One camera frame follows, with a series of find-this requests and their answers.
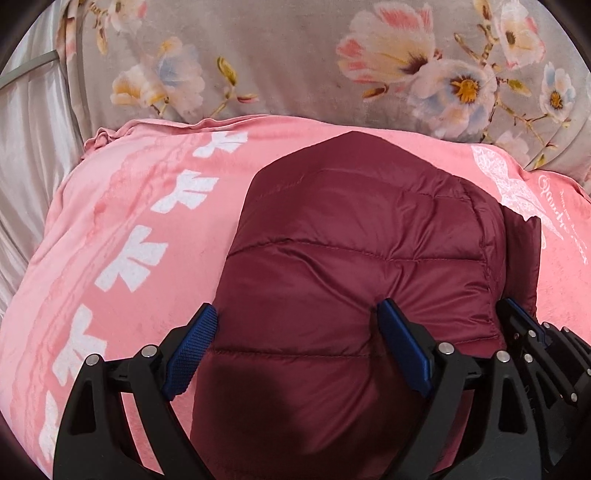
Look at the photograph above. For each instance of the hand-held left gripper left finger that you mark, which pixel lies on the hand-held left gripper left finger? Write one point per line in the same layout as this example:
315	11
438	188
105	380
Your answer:
194	341

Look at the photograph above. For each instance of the grey bar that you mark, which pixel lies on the grey bar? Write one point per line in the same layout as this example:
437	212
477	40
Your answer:
32	67

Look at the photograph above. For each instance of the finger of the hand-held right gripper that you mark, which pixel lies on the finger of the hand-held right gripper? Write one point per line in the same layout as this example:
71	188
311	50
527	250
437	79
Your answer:
524	321
570	364

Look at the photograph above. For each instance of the white satin cloth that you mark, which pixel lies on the white satin cloth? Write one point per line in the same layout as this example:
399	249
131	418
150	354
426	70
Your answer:
32	152

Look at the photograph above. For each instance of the maroon quilted down jacket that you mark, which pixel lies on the maroon quilted down jacket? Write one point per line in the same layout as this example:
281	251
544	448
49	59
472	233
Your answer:
351	258

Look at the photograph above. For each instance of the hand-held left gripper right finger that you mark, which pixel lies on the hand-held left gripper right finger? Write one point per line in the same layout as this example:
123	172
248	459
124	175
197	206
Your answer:
406	341

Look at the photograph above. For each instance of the grey floral bedsheet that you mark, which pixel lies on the grey floral bedsheet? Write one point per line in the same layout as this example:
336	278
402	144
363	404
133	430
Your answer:
286	60

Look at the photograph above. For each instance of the pink printed blanket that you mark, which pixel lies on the pink printed blanket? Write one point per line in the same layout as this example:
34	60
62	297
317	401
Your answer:
152	194

